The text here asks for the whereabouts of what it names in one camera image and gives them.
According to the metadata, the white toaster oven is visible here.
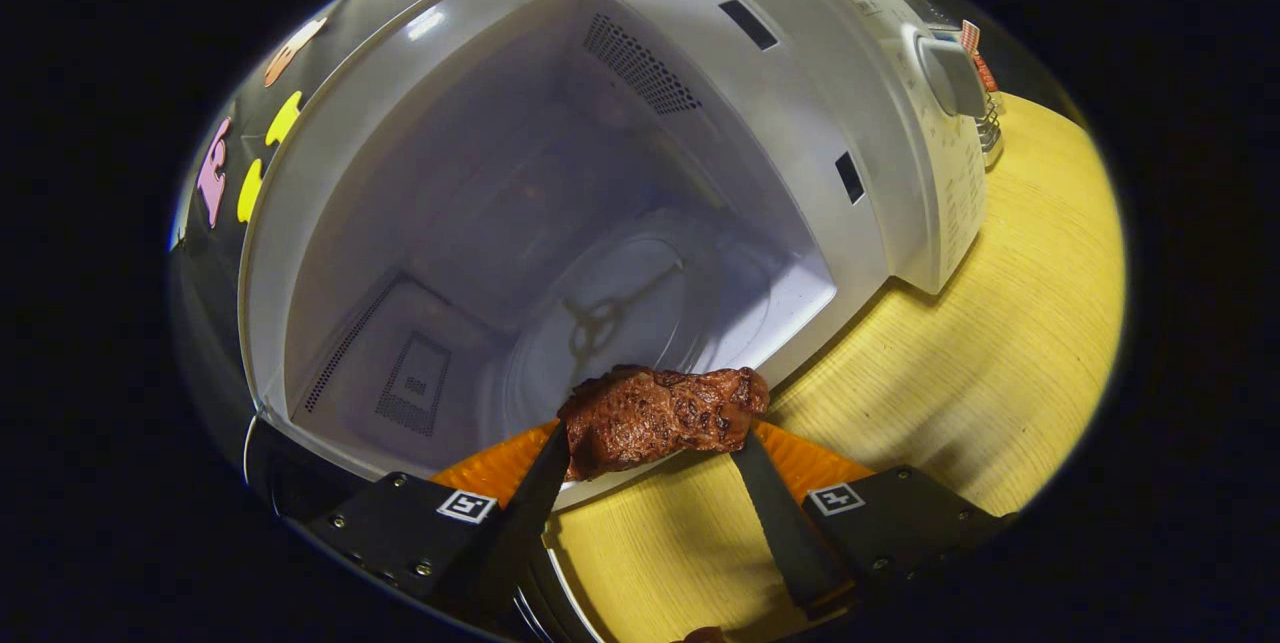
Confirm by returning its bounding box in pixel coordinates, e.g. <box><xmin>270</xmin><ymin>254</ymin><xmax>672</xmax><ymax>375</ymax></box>
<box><xmin>238</xmin><ymin>0</ymin><xmax>993</xmax><ymax>534</ymax></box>

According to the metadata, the brown grilled meat piece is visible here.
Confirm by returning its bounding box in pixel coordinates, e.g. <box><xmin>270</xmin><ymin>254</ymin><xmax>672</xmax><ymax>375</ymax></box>
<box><xmin>557</xmin><ymin>365</ymin><xmax>771</xmax><ymax>482</ymax></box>

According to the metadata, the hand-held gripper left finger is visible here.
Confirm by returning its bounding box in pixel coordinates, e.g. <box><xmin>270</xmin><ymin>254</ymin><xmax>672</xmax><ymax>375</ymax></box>
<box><xmin>305</xmin><ymin>420</ymin><xmax>572</xmax><ymax>614</ymax></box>

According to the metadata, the metal wire basket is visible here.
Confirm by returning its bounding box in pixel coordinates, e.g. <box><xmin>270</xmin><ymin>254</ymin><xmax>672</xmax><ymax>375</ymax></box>
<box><xmin>975</xmin><ymin>88</ymin><xmax>1004</xmax><ymax>169</ymax></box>

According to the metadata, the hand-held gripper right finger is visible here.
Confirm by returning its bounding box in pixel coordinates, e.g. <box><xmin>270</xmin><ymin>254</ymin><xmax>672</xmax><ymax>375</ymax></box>
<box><xmin>729</xmin><ymin>420</ymin><xmax>1011</xmax><ymax>619</ymax></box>

